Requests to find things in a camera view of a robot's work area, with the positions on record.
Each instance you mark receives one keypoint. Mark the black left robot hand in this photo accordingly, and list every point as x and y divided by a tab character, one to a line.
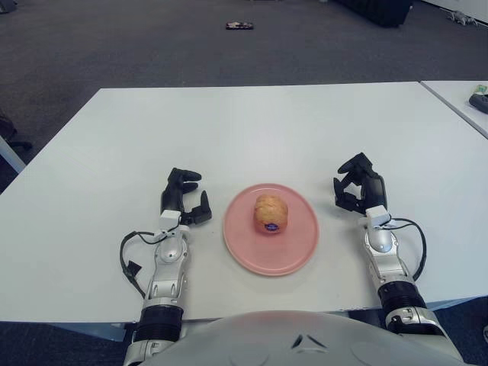
173	196

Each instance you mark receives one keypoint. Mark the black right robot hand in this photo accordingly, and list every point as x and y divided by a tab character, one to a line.
375	190

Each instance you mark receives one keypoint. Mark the yellow-red apple with sticker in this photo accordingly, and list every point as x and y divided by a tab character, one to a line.
270	211

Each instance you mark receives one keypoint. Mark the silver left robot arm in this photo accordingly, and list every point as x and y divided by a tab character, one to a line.
169	263

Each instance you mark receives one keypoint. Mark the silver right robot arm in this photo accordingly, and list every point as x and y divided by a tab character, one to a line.
385	259

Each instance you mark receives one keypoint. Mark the pink round plate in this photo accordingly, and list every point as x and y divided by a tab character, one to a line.
244	248

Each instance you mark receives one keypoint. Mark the dark grey handheld controller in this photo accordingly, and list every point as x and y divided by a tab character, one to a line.
480	101

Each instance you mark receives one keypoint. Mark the small green packet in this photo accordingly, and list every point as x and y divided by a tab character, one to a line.
481	88

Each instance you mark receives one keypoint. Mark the silver robot torso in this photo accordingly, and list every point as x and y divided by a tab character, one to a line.
286	343

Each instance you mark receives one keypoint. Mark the dark chair base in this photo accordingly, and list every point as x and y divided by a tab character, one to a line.
7	129

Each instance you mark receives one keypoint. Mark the black furniture piece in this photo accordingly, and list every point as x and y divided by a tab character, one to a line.
377	11

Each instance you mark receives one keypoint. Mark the small dark patterned floor item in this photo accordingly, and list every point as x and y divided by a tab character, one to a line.
239	25

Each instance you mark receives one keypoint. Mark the grey toy on floor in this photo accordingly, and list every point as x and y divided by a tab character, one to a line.
461	17

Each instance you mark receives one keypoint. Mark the white table frame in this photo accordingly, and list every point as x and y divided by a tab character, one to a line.
457	305

